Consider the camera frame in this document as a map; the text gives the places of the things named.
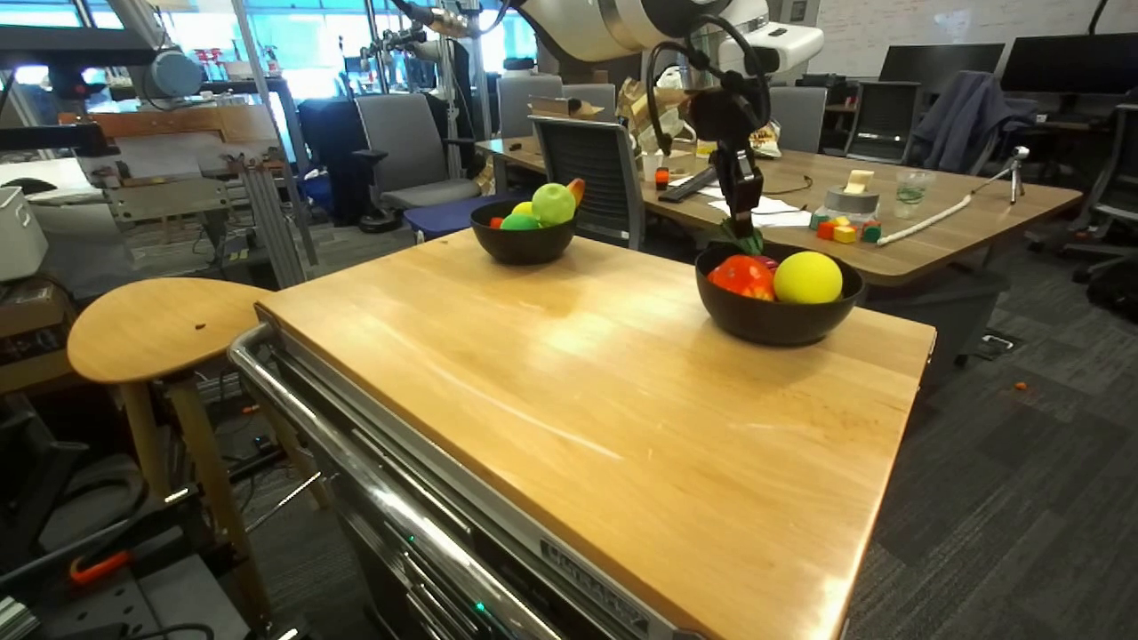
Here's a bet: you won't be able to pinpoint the grey mesh office chair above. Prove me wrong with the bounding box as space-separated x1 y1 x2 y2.
534 119 646 249

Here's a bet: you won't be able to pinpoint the coloured toy blocks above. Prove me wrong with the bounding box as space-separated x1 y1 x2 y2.
813 217 881 247

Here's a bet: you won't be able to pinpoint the green lime ball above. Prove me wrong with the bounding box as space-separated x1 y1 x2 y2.
498 214 543 231

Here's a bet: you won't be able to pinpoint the black bowl near table edge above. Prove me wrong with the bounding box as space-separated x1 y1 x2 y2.
697 247 865 345

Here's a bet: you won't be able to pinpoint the black bowl far side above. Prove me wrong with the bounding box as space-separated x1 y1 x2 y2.
470 203 573 265

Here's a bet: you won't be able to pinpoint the yellow banana orange tip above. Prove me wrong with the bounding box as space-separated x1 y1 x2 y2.
570 177 586 203

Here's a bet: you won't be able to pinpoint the black computer monitor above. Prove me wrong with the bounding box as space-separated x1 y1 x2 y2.
879 44 1003 92

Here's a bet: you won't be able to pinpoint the light green round fruit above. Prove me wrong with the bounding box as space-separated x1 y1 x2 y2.
534 182 577 225

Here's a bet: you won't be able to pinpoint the round wooden stool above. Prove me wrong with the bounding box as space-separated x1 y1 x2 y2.
67 278 270 621

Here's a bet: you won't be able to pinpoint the yellow lemon ball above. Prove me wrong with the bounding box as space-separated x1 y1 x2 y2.
777 252 844 306

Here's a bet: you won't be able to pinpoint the white paper sheets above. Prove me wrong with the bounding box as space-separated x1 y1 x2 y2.
700 182 812 231

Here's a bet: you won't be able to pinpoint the large wooden office desk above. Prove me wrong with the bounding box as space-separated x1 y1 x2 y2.
477 132 1085 292

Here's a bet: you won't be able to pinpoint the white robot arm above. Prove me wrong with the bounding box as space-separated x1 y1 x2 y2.
502 0 824 249

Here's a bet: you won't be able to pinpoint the clear plastic cup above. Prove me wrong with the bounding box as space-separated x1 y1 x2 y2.
897 171 928 203

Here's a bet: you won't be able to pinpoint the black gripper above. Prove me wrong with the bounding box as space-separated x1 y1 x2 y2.
690 73 768 255

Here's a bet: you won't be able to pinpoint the metal cart handle bar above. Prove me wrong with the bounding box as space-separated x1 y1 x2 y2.
231 327 557 640

